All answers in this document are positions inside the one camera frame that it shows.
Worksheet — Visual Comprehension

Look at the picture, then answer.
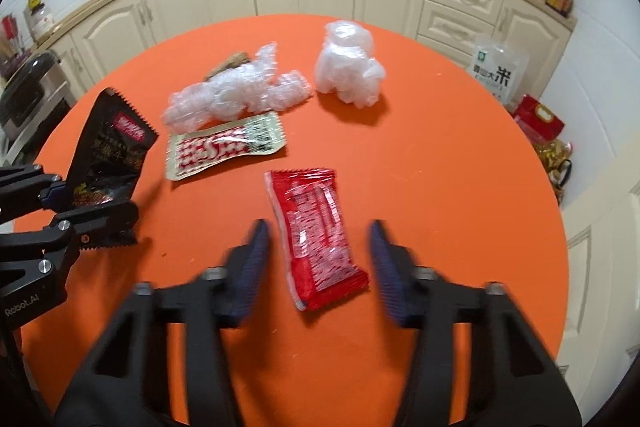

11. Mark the large clear jar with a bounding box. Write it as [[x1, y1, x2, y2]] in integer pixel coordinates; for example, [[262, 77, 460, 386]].
[[27, 4, 55, 42]]

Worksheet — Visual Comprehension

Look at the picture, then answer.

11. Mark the crumpled white plastic bag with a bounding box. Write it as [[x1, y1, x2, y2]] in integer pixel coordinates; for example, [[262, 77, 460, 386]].
[[314, 21, 387, 108]]

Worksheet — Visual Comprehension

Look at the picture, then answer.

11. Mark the gold foil gift bag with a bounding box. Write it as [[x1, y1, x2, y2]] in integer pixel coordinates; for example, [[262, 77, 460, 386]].
[[532, 139, 573, 202]]

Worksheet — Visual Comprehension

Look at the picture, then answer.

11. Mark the red checkered snack packet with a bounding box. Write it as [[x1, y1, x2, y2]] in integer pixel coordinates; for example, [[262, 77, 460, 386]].
[[165, 112, 288, 181]]

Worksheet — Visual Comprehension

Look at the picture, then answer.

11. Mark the red container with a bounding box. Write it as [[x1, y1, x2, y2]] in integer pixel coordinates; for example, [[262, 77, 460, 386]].
[[0, 14, 21, 58]]

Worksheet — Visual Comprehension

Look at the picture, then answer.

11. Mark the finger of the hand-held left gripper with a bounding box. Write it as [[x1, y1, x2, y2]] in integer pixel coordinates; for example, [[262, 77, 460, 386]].
[[0, 164, 69, 224], [0, 199, 140, 280]]

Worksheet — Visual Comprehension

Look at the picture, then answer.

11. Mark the black snack packet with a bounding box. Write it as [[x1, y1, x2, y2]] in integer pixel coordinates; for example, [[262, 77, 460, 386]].
[[65, 88, 160, 250]]

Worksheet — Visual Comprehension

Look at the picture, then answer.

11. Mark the red gift box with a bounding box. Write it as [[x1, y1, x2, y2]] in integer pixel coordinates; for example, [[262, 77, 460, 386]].
[[512, 94, 566, 142]]

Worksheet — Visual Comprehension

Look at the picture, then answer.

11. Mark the cream door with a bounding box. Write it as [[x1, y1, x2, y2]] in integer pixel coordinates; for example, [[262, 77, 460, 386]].
[[555, 187, 640, 383]]

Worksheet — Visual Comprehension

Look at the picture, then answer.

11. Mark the clear bubble wrap strip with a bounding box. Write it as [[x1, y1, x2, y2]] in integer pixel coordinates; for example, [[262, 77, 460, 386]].
[[161, 41, 313, 132]]

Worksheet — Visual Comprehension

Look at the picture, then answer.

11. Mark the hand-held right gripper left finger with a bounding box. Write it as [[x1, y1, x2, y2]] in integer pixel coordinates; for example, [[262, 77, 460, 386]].
[[52, 219, 273, 427]]

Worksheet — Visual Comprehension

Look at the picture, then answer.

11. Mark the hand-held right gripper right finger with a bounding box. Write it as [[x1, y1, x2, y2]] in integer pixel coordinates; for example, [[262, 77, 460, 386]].
[[369, 219, 583, 427]]

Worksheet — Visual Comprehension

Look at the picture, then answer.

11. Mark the white rice bag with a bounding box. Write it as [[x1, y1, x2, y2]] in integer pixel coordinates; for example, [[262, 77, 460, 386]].
[[472, 34, 531, 105]]

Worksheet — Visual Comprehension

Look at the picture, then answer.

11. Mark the silver rice cooker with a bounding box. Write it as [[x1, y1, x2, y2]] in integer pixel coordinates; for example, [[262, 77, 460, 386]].
[[0, 51, 71, 148]]

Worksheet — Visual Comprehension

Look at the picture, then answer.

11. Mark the brown bread piece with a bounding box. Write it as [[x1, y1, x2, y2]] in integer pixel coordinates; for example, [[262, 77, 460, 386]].
[[204, 52, 251, 82]]

